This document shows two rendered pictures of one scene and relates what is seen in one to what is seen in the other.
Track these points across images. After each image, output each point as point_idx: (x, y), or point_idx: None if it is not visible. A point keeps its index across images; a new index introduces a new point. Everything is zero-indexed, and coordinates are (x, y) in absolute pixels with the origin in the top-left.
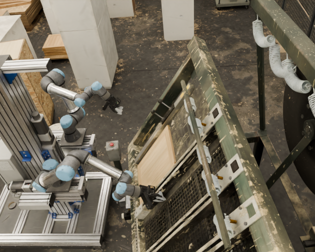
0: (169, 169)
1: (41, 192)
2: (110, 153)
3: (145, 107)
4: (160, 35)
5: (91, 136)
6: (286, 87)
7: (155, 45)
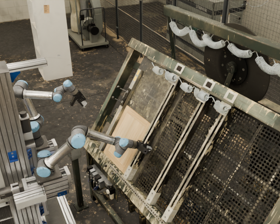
0: (145, 129)
1: (32, 189)
2: (73, 150)
3: (57, 135)
4: (38, 77)
5: (52, 140)
6: (205, 54)
7: (37, 86)
